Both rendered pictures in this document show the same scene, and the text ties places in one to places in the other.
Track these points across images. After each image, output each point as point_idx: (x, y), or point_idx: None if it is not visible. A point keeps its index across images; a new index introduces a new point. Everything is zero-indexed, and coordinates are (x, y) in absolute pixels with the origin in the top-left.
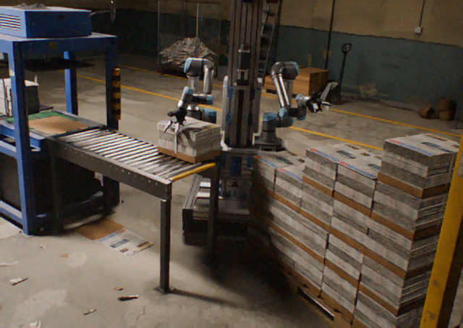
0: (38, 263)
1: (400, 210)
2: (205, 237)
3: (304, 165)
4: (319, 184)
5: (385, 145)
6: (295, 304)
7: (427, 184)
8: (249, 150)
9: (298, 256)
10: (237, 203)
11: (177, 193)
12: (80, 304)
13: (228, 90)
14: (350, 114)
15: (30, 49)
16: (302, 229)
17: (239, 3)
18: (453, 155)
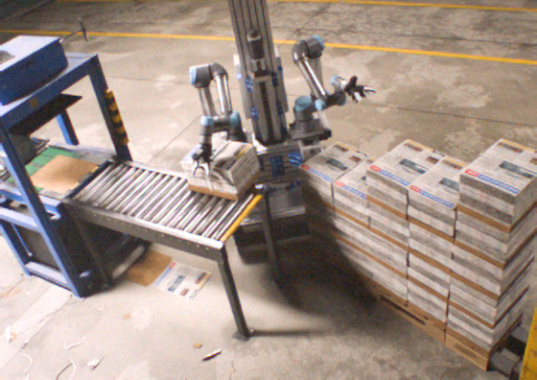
0: (105, 334)
1: (486, 242)
2: (263, 247)
3: (367, 184)
4: (388, 206)
5: (462, 178)
6: (382, 313)
7: (514, 220)
8: (289, 145)
9: (376, 269)
10: (287, 198)
11: None
12: (168, 376)
13: (245, 83)
14: (365, 3)
15: (12, 120)
16: (377, 246)
17: None
18: (536, 178)
